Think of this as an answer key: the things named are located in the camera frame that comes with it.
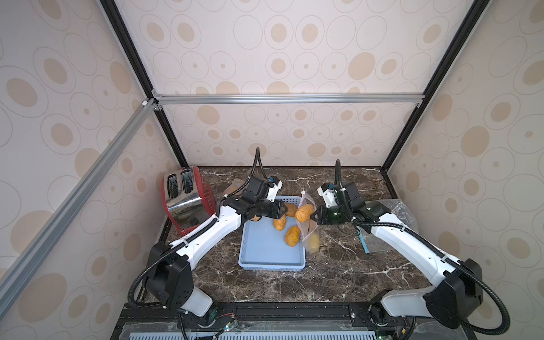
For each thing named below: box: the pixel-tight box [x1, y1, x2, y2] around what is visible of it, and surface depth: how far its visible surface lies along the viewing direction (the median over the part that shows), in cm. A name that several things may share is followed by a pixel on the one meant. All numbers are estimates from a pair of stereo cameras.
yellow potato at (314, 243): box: [308, 233, 320, 253], surface depth 87 cm
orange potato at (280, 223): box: [273, 214, 287, 231], surface depth 95 cm
